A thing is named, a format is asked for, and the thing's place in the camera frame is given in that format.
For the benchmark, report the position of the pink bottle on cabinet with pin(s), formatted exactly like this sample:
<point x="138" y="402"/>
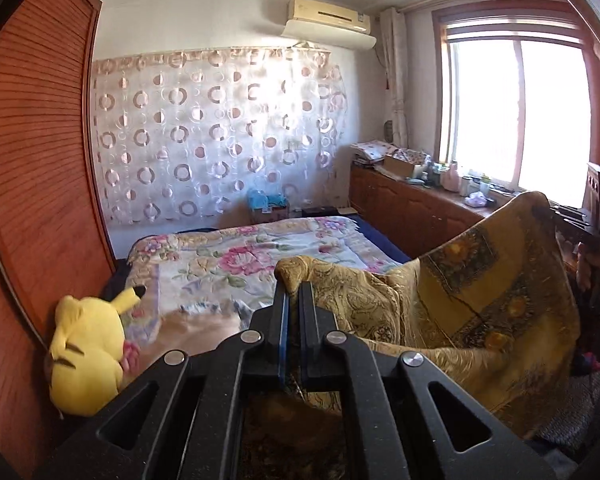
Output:
<point x="450" y="178"/>

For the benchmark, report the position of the person's right hand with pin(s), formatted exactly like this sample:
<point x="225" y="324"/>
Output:
<point x="588" y="268"/>

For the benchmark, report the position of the window with wooden frame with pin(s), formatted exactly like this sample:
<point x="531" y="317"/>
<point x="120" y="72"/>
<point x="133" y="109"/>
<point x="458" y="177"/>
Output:
<point x="519" y="95"/>

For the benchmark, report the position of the wooden side cabinet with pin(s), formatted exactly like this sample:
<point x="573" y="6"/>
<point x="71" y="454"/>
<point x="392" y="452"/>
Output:
<point x="414" y="218"/>

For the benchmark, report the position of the white wall air conditioner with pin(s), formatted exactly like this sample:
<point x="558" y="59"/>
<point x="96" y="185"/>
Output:
<point x="323" y="24"/>

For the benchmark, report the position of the floral bed blanket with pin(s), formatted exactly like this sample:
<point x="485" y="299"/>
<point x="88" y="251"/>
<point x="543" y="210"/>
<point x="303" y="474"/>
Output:
<point x="231" y="271"/>

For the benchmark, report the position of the yellow Pikachu plush toy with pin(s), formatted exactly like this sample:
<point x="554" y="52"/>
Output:
<point x="89" y="356"/>

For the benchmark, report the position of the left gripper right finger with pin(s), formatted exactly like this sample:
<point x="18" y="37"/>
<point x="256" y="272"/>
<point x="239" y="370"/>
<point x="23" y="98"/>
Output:
<point x="403" y="417"/>

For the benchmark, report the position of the white circle-patterned curtain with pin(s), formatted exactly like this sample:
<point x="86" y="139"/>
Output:
<point x="184" y="136"/>

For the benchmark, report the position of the teal object behind bed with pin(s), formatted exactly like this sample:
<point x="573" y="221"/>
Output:
<point x="264" y="208"/>

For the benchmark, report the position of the cardboard box on cabinet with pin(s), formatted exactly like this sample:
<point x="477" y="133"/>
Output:
<point x="406" y="165"/>

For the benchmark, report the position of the dark blue mattress sheet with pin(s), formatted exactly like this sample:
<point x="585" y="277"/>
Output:
<point x="380" y="240"/>

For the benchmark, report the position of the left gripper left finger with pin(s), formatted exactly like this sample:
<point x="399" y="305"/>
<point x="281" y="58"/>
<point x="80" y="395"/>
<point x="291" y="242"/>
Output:
<point x="181" y="418"/>

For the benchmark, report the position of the golden brown patterned cloth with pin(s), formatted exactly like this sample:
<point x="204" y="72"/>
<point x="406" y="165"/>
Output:
<point x="492" y="308"/>

